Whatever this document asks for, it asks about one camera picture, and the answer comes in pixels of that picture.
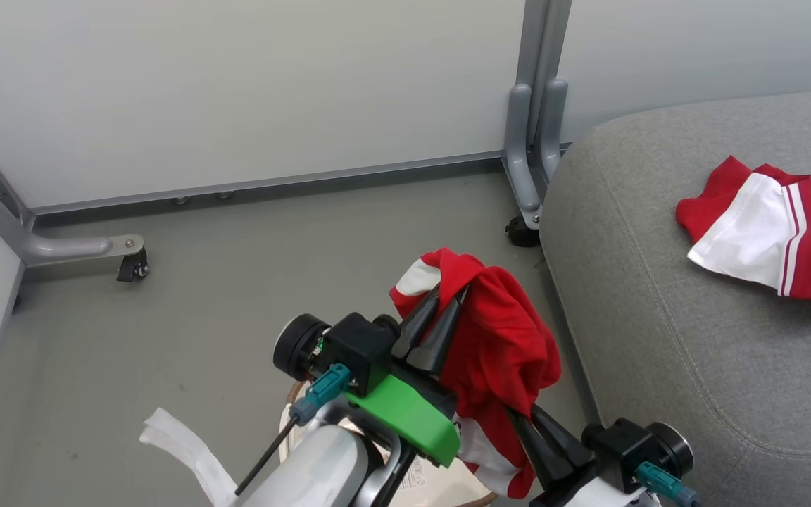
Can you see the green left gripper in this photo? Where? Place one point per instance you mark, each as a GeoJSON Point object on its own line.
{"type": "Point", "coordinates": [405, 415]}

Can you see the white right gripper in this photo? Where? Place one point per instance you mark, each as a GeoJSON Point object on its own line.
{"type": "Point", "coordinates": [588, 493]}

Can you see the red garment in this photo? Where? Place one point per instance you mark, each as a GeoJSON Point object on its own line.
{"type": "Point", "coordinates": [504, 338]}

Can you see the red and white jersey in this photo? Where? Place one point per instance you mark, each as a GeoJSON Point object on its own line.
{"type": "Point", "coordinates": [750, 232]}

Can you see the grey fabric sofa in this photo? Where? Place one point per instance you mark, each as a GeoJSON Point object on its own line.
{"type": "Point", "coordinates": [694, 338]}

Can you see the white laundry basket brown rim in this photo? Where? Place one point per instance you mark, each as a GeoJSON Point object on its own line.
{"type": "Point", "coordinates": [441, 489]}

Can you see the black caster wheel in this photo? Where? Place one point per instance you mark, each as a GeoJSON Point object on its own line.
{"type": "Point", "coordinates": [520, 232]}
{"type": "Point", "coordinates": [133, 267]}

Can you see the white fabric strip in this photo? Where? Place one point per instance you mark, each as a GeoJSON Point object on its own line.
{"type": "Point", "coordinates": [184, 451]}

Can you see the grey partition leg flat foot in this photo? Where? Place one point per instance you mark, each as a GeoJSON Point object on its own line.
{"type": "Point", "coordinates": [60, 248]}

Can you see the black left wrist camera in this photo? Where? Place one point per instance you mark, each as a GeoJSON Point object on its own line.
{"type": "Point", "coordinates": [356, 345]}

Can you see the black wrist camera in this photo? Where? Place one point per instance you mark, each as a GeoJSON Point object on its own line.
{"type": "Point", "coordinates": [631, 443]}
{"type": "Point", "coordinates": [356, 345]}

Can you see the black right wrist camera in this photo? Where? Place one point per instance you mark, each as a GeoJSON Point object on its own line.
{"type": "Point", "coordinates": [631, 443]}

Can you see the long grey partition bottom rail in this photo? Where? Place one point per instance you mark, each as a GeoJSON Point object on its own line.
{"type": "Point", "coordinates": [272, 184]}

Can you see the grey partition leg double post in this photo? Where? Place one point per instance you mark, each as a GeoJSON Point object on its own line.
{"type": "Point", "coordinates": [529, 141]}

